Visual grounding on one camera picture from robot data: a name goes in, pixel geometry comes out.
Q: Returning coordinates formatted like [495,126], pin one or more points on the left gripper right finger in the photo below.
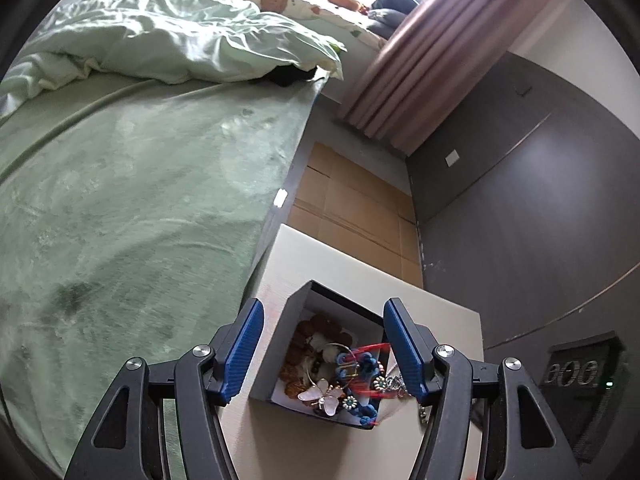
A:
[412,347]

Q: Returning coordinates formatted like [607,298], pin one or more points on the patterned pillow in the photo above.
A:
[356,24]

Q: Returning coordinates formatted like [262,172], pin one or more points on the white wall switch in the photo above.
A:
[452,158]

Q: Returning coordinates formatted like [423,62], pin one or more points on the blue flower knot ornament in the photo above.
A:
[355,371]

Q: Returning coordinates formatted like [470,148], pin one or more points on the pink curtain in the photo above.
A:
[431,63]

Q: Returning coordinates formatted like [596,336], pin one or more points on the light green duvet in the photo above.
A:
[172,41]

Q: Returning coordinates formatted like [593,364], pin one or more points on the white butterfly brooch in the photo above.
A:
[324,395]

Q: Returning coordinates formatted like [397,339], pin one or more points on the flattened cardboard sheets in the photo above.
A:
[346,207]

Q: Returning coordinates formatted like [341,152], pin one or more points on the black garment on bed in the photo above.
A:
[285,76]

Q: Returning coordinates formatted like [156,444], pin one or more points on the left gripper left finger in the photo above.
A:
[234,346]

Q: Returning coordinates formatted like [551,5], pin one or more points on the black jewelry box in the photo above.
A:
[315,326]

